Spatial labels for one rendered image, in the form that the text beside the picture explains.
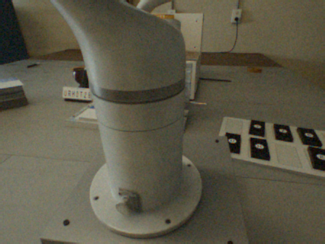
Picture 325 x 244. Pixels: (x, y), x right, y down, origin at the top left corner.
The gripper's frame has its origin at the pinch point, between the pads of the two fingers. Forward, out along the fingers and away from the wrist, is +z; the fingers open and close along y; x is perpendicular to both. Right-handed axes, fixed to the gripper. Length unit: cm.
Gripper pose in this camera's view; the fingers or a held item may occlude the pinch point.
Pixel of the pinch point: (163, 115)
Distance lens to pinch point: 74.4
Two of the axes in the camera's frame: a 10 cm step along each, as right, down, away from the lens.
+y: 9.8, 1.0, -2.0
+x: 2.2, -2.6, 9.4
